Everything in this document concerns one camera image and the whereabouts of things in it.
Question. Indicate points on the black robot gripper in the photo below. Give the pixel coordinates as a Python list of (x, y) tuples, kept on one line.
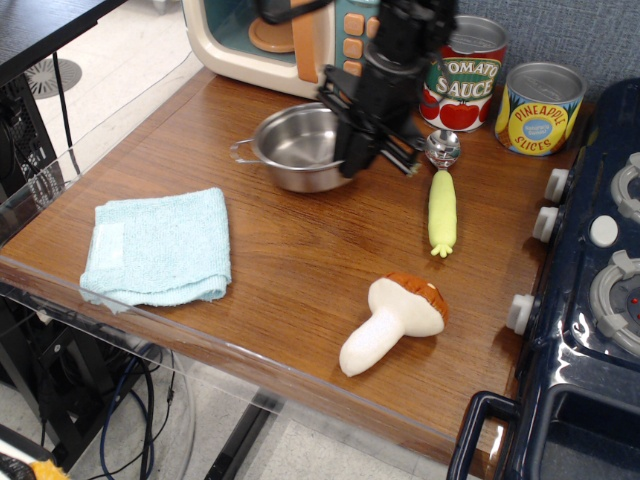
[(375, 112)]

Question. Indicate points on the stainless steel pot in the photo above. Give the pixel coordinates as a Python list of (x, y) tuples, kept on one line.
[(296, 145)]

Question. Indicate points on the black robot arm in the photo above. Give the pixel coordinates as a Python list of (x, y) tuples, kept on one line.
[(411, 29)]

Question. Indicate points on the tomato sauce can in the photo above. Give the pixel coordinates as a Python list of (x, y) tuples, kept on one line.
[(459, 84)]

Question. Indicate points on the toy microwave oven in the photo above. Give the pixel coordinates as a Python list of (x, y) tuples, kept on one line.
[(231, 40)]

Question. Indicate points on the plush mushroom toy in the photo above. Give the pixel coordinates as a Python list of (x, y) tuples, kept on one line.
[(401, 305)]

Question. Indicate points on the pineapple slices can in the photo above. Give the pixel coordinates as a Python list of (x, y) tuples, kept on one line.
[(539, 107)]

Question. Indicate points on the light blue folded cloth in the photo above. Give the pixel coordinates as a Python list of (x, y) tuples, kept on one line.
[(159, 252)]

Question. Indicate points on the black desk at left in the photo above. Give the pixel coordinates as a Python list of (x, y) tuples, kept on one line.
[(32, 30)]

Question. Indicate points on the dark blue toy stove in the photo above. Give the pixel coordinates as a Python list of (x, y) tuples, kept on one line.
[(576, 411)]

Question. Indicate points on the spoon with yellow-green handle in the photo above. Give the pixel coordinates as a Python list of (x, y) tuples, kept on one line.
[(442, 150)]

